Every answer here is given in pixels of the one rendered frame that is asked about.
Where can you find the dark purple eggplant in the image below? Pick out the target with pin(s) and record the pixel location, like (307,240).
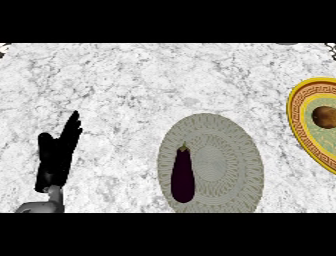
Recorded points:
(183,176)

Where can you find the grey patterned round plate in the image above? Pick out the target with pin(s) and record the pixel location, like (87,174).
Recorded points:
(224,166)

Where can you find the brown pear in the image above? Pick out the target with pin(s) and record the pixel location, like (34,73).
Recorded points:
(329,117)

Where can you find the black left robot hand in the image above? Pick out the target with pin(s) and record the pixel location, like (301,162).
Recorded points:
(53,156)

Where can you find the yellow green round placemat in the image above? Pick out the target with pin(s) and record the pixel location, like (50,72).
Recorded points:
(323,146)

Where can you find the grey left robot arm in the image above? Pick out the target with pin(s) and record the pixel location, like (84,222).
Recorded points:
(47,205)

